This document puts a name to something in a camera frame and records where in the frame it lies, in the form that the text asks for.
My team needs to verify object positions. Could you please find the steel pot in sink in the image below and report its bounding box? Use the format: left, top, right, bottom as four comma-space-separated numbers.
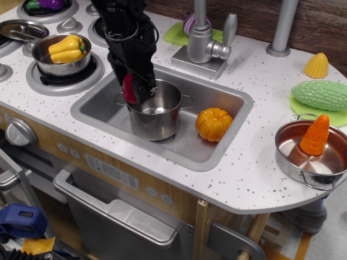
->
115, 79, 185, 141

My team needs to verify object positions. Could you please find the grey toy sink basin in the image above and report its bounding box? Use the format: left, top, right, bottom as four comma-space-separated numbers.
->
70, 65, 253, 171

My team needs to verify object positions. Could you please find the grey stove knob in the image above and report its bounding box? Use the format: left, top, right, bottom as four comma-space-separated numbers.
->
85, 2, 100, 16
56, 17, 83, 34

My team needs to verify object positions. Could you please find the orange toy pumpkin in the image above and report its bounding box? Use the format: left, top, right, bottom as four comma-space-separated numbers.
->
195, 108, 233, 142

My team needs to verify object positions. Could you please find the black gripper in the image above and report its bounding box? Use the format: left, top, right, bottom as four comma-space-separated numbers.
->
104, 25, 158, 104

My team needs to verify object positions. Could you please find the grey stove knob top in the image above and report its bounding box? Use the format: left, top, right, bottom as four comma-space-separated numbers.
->
85, 2, 100, 16

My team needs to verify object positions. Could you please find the yellow toy corn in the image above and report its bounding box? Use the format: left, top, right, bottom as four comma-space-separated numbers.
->
304, 53, 329, 79

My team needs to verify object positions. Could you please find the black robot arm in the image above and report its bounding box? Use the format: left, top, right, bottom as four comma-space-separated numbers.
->
92, 1, 159, 104

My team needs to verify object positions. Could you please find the purple toy eggplant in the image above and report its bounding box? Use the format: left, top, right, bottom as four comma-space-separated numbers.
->
26, 0, 64, 10

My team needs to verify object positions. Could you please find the grey cabinet door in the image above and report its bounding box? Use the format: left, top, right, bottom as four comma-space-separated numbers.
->
208, 221, 265, 259

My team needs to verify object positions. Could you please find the green mat behind faucet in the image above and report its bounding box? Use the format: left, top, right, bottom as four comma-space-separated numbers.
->
164, 22, 223, 47

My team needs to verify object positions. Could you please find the blue clamp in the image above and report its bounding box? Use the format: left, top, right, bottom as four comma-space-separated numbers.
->
1, 204, 48, 238

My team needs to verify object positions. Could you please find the purple toy onion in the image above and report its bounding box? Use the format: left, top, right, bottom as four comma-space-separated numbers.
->
183, 14, 196, 36

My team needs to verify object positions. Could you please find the yellow tape piece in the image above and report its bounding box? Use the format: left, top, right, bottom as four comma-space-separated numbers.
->
20, 237, 56, 255

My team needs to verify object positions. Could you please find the green toy bitter melon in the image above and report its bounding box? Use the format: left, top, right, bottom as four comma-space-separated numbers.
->
291, 80, 346, 112

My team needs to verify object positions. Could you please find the grey dishwasher door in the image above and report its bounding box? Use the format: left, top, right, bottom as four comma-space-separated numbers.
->
53, 170, 194, 259

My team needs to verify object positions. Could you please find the silver toy faucet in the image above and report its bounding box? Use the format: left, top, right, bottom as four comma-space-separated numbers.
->
171, 1, 237, 80

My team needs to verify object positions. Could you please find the green mat under melon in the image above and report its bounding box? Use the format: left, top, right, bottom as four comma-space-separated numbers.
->
289, 94, 347, 127

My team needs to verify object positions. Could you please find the steel pot lid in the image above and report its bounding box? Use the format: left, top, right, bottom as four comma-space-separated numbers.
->
1, 19, 50, 41

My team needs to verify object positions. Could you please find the grey vertical pole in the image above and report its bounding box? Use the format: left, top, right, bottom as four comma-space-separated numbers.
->
267, 0, 299, 57

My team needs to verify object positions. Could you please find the back left stove burner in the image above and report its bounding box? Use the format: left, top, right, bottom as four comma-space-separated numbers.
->
16, 1, 79, 24

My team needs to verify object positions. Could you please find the steel pan with handles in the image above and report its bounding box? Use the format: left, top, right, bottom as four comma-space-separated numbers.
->
275, 114, 346, 191

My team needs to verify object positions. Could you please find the orange toy carrot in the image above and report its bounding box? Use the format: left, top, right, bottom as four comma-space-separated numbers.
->
299, 115, 330, 156

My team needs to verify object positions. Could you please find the yellow toy bell pepper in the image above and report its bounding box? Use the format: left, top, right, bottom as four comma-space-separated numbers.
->
48, 35, 87, 64

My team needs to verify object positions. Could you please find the red toy sweet potato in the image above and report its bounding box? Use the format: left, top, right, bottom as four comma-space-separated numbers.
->
122, 73, 138, 104

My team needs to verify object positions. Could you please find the steel pot on stove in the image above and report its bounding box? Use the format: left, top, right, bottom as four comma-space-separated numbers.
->
31, 34, 91, 76

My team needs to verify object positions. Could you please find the grey oven dial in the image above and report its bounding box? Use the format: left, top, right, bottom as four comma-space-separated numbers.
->
5, 118, 37, 147

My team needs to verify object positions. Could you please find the front left stove burner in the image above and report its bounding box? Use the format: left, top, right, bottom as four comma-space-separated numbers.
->
26, 53, 104, 96

